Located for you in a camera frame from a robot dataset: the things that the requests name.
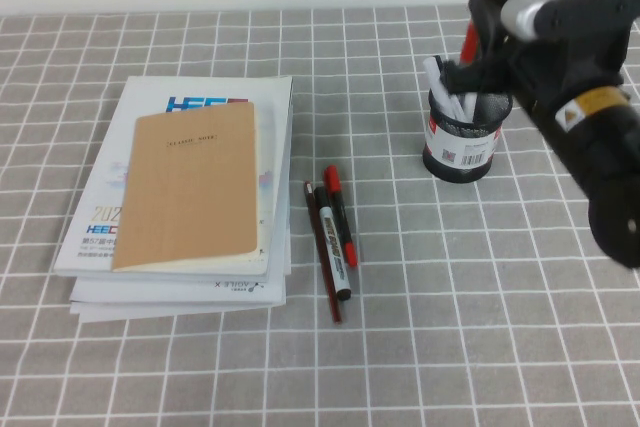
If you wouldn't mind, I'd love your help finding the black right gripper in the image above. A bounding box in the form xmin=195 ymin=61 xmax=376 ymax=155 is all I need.
xmin=439 ymin=0 xmax=629 ymax=104

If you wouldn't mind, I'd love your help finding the white pen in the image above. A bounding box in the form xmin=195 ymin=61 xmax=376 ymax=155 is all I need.
xmin=457 ymin=91 xmax=480 ymax=124
xmin=423 ymin=56 xmax=474 ymax=124

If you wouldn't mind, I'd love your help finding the black mesh pen holder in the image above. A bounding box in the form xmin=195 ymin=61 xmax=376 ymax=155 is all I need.
xmin=422 ymin=84 xmax=515 ymax=184

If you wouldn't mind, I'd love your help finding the red and black marker pen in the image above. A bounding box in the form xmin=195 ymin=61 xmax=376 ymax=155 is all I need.
xmin=322 ymin=165 xmax=360 ymax=269

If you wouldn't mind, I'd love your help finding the dark red thin pen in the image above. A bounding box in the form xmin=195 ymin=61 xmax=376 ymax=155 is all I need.
xmin=302 ymin=179 xmax=346 ymax=325

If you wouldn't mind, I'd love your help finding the white leaflet with pale print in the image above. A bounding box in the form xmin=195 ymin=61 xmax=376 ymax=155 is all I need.
xmin=252 ymin=105 xmax=277 ymax=273

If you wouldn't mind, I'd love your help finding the white whiteboard marker black cap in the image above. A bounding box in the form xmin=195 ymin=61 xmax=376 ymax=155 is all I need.
xmin=312 ymin=186 xmax=353 ymax=303

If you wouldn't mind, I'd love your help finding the grey white-grid tablecloth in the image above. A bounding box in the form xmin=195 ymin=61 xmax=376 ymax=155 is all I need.
xmin=0 ymin=5 xmax=640 ymax=427

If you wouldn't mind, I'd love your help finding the brown kraft notebook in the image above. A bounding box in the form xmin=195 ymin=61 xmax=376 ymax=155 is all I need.
xmin=110 ymin=101 xmax=260 ymax=274

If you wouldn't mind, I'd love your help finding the white HEEC brochure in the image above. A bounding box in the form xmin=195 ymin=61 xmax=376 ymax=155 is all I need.
xmin=53 ymin=75 xmax=294 ymax=279

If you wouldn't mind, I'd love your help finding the plain white booklet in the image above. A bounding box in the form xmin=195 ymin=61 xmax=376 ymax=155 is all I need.
xmin=69 ymin=291 xmax=287 ymax=325

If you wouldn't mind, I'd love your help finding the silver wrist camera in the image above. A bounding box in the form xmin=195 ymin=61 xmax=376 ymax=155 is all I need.
xmin=500 ymin=0 xmax=640 ymax=44

